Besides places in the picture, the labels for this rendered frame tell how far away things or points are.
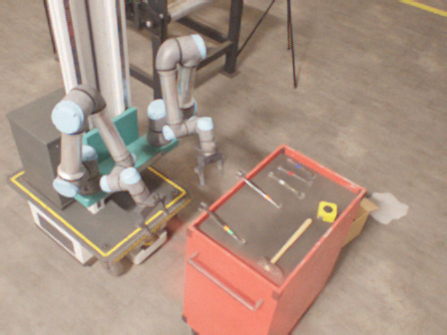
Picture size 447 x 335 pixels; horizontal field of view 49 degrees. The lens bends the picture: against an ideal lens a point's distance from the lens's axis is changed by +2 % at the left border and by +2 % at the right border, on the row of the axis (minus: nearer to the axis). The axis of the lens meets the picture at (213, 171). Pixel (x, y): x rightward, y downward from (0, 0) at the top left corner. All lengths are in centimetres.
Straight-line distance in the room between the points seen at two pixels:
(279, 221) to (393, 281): 130
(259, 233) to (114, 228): 103
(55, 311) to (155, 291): 56
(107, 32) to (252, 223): 110
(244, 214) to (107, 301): 114
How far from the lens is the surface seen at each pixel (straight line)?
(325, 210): 216
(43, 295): 301
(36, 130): 266
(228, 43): 439
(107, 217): 285
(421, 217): 369
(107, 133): 212
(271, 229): 208
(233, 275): 199
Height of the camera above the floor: 251
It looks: 45 degrees down
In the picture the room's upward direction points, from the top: 6 degrees clockwise
